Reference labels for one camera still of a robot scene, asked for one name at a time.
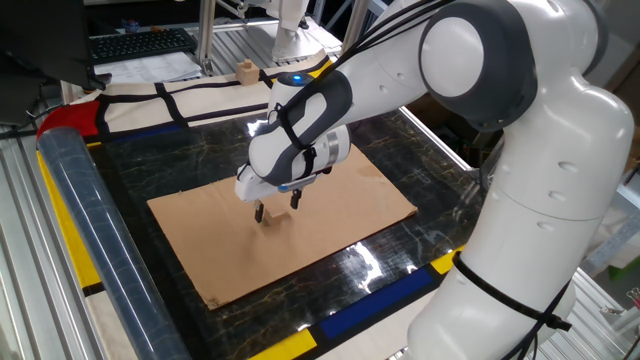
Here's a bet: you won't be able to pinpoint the brown cardboard sheet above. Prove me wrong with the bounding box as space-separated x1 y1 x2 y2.
146 140 419 311

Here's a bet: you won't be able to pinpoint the notched wooden piece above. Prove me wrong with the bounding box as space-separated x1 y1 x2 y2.
235 58 261 87

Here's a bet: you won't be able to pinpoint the clear plastic tube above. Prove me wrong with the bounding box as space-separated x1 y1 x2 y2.
36 126 194 360

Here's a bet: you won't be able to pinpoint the white paper sheets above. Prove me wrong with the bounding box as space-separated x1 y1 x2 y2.
93 51 203 85

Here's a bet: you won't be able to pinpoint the aluminium frame post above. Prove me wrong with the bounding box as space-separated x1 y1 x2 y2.
194 0 218 76
342 0 374 49

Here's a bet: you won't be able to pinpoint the small wooden cube block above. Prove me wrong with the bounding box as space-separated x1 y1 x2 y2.
263 209 292 228

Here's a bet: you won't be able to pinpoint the aluminium diagonal strut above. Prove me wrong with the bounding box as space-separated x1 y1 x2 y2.
469 133 507 187

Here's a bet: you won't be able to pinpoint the black computer keyboard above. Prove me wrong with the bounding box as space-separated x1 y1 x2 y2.
88 27 199 65

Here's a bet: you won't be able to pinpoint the colour block patterned cloth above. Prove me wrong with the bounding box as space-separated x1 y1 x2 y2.
35 52 469 360

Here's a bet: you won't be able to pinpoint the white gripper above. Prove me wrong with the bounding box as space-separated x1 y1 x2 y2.
234 163 335 225

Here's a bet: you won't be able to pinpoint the black computer monitor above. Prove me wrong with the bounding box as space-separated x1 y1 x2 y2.
0 0 112 126

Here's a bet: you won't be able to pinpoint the black marble pattern mat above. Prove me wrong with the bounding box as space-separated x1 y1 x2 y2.
89 89 489 360

